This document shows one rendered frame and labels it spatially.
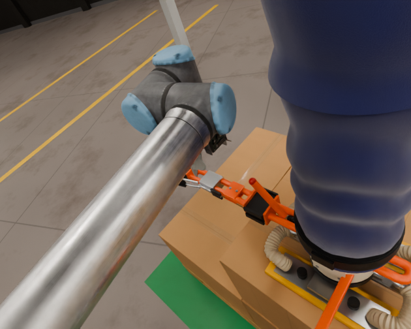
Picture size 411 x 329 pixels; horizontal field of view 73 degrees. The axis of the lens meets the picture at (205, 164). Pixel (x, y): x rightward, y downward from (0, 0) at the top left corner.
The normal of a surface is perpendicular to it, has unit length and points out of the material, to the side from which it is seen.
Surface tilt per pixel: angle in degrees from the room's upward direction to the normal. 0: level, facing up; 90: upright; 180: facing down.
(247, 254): 0
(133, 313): 0
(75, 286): 55
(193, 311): 0
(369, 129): 103
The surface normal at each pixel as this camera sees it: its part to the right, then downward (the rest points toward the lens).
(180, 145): 0.54, -0.26
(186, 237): -0.29, -0.66
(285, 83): -0.88, 0.29
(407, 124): 0.00, 0.83
